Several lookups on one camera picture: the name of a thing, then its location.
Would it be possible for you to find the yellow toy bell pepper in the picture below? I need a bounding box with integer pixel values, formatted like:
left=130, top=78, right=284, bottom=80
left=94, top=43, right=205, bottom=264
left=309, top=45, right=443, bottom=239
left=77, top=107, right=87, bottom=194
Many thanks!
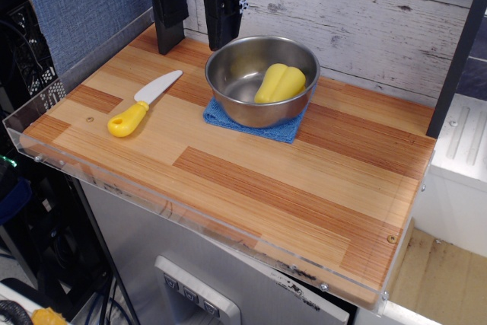
left=254, top=63, right=306, bottom=104

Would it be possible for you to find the stainless steel bowl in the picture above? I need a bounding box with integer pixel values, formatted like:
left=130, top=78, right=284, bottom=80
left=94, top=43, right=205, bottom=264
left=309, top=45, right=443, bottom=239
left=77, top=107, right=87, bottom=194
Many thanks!
left=205, top=36, right=320, bottom=128

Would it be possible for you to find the blue folded cloth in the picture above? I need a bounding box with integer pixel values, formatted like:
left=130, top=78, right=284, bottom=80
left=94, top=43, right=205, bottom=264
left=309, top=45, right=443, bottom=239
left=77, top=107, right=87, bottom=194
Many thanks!
left=202, top=97, right=308, bottom=145

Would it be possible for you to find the black plastic crate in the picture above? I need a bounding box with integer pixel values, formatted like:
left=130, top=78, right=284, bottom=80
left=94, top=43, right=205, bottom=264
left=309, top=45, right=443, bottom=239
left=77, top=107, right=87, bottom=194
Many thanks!
left=1, top=0, right=56, bottom=99

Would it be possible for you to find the clear acrylic table guard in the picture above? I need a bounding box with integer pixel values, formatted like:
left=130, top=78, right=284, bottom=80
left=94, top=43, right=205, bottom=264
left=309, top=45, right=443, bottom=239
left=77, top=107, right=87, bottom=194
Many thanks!
left=7, top=27, right=434, bottom=309

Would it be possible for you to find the stainless steel cabinet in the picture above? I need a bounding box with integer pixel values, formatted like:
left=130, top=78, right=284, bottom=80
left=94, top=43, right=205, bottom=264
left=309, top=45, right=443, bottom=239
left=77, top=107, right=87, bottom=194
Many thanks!
left=73, top=180, right=357, bottom=324

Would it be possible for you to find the white ribbed platform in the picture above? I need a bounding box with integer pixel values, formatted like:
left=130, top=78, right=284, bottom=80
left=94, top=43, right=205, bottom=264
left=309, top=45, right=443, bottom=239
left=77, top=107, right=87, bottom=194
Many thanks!
left=431, top=94, right=486, bottom=183

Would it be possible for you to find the black vertical frame post left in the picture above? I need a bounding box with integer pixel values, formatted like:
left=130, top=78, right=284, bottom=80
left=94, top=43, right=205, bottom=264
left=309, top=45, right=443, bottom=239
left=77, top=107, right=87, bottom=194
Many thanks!
left=154, top=20, right=185, bottom=55

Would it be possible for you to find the black vertical frame post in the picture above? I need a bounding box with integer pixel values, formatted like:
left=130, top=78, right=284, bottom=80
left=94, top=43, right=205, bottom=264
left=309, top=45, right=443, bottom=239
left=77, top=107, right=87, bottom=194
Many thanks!
left=154, top=20, right=185, bottom=55
left=426, top=0, right=486, bottom=139

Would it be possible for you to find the yellow handled toy knife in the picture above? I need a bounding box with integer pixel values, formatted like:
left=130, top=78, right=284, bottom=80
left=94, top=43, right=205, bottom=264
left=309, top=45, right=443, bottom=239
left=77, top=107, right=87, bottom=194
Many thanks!
left=107, top=70, right=183, bottom=138

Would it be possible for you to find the black vertical frame post right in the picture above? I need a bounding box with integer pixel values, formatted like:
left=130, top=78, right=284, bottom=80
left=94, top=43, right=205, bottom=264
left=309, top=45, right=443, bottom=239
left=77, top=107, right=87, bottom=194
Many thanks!
left=426, top=0, right=486, bottom=139

